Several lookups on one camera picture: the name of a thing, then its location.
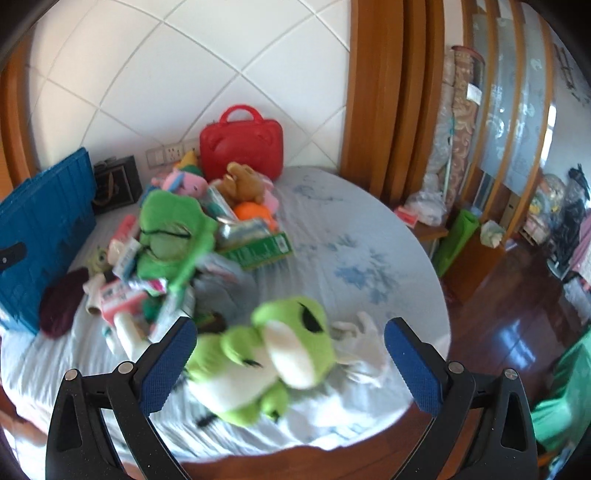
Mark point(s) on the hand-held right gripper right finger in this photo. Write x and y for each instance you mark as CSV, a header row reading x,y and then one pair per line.
x,y
413,369

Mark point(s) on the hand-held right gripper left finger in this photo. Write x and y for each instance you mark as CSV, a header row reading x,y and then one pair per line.
x,y
166,369

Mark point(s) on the light green frog plush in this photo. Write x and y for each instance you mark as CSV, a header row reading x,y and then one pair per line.
x,y
277,350

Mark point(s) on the blue plastic crate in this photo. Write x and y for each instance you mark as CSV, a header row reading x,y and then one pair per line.
x,y
46,221

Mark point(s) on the round desktop with floral cloth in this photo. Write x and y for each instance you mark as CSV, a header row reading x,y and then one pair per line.
x,y
360,240

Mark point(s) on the white plastic bottle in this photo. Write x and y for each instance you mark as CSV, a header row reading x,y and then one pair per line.
x,y
129,334

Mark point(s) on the pink white box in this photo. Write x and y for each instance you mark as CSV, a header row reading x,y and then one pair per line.
x,y
121,300

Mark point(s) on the white tube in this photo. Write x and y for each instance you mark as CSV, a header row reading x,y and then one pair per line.
x,y
94,293

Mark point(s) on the white box with red print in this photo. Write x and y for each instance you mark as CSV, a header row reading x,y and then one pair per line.
x,y
125,257

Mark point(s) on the maroon cloth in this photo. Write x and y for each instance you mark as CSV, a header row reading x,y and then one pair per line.
x,y
62,302

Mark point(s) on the green one-eyed monster toy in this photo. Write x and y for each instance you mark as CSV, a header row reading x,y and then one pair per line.
x,y
101,259

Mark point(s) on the green rolled mat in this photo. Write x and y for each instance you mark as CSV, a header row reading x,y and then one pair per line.
x,y
455,242

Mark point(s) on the small wooden side table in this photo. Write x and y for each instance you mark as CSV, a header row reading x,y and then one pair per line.
x,y
429,233

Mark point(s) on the green frog plush with hat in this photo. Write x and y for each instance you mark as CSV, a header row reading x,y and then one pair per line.
x,y
171,226

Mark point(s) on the pink tube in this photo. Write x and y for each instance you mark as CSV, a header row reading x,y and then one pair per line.
x,y
124,230

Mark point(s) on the green cardboard box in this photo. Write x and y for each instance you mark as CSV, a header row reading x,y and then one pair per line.
x,y
258,251

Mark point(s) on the green cloth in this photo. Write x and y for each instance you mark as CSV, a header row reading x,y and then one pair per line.
x,y
561,397

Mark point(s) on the small pink box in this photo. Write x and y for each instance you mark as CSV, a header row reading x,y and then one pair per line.
x,y
406,216

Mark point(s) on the white plastic bag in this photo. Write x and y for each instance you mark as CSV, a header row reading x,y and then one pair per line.
x,y
427,206

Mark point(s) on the orange round plush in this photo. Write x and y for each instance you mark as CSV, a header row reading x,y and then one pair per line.
x,y
254,214

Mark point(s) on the pig plush with blue dress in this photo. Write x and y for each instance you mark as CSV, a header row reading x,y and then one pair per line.
x,y
184,183

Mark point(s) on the black square box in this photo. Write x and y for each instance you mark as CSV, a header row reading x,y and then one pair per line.
x,y
117,184

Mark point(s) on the pink plush toy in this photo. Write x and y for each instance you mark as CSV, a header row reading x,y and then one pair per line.
x,y
271,203

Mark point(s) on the brown teddy bear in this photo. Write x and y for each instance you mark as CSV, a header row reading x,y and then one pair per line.
x,y
244,182

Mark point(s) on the yellow green plush toy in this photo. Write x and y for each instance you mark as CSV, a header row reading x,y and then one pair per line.
x,y
189,160

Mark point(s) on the pile of bags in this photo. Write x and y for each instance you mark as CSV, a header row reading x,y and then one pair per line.
x,y
563,217

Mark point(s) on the red carry bag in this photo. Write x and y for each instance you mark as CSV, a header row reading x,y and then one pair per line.
x,y
244,147

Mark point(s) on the rolled patterned mat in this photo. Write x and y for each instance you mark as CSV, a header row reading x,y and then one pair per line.
x,y
455,120

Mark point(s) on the frosted glass sliding door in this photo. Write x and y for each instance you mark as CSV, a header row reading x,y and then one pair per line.
x,y
512,115

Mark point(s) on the white wall switch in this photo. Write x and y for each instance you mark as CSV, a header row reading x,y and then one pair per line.
x,y
156,157

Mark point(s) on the white wall socket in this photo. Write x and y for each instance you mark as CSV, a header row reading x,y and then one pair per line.
x,y
191,147
174,153

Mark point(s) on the wooden door frame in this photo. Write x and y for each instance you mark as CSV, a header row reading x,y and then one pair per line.
x,y
16,115
388,92

